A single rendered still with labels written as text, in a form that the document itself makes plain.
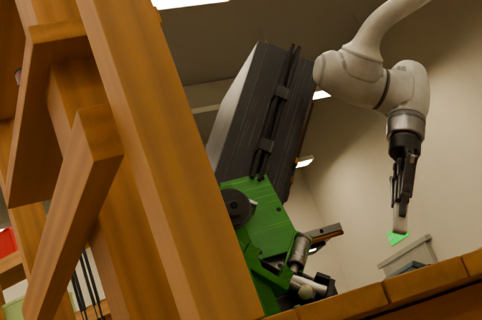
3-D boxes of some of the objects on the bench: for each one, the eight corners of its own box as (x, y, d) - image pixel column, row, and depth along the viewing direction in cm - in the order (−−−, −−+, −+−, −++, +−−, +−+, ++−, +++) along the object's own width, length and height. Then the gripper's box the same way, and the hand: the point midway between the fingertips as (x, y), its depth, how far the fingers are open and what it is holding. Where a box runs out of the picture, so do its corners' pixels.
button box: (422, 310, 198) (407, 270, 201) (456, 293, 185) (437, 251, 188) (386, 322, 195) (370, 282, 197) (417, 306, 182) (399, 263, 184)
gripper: (430, 130, 203) (426, 224, 191) (410, 156, 214) (405, 247, 202) (399, 123, 203) (392, 217, 191) (380, 150, 214) (374, 240, 202)
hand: (400, 218), depth 198 cm, fingers closed
